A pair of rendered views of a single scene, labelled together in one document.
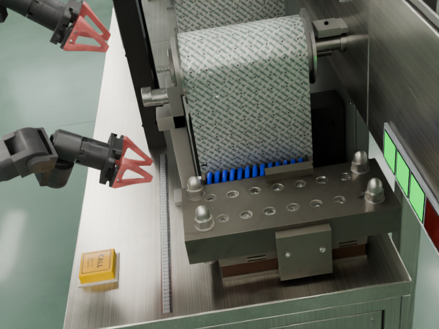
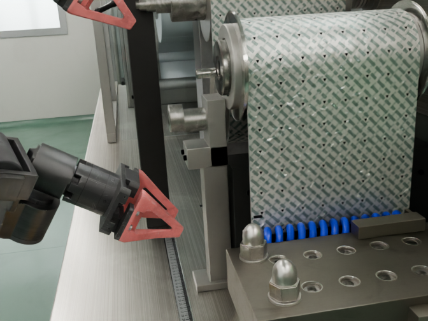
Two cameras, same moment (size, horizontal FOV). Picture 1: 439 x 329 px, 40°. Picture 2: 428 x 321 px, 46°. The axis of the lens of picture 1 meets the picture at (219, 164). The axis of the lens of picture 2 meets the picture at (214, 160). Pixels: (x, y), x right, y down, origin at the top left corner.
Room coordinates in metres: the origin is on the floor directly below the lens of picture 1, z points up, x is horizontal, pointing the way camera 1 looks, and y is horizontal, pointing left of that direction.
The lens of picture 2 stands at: (0.39, 0.19, 1.34)
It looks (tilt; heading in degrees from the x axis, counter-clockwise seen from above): 18 degrees down; 351
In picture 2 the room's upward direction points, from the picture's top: 3 degrees counter-clockwise
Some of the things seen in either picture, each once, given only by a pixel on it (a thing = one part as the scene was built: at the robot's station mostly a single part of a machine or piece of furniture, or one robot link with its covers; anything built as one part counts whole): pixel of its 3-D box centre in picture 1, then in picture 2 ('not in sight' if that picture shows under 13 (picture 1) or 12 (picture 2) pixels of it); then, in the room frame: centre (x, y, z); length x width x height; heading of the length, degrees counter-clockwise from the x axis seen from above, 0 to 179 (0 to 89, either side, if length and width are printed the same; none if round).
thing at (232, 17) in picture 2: (181, 66); (234, 66); (1.08, 0.04, 1.25); 0.15 x 0.01 x 0.15; 0
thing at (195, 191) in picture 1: (194, 186); (253, 240); (0.95, 0.06, 1.05); 0.04 x 0.04 x 0.04
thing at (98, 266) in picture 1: (97, 266); not in sight; (0.91, 0.28, 0.91); 0.07 x 0.07 x 0.02; 0
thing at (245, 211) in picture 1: (286, 209); (398, 278); (0.90, -0.12, 1.00); 0.40 x 0.16 x 0.06; 90
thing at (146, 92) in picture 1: (147, 96); (175, 118); (1.11, 0.13, 1.18); 0.04 x 0.02 x 0.04; 0
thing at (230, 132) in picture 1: (253, 132); (332, 167); (1.01, -0.08, 1.11); 0.23 x 0.01 x 0.18; 90
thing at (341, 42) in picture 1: (326, 43); not in sight; (1.08, -0.24, 1.25); 0.07 x 0.04 x 0.04; 90
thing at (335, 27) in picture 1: (329, 26); not in sight; (1.08, -0.25, 1.28); 0.06 x 0.05 x 0.02; 90
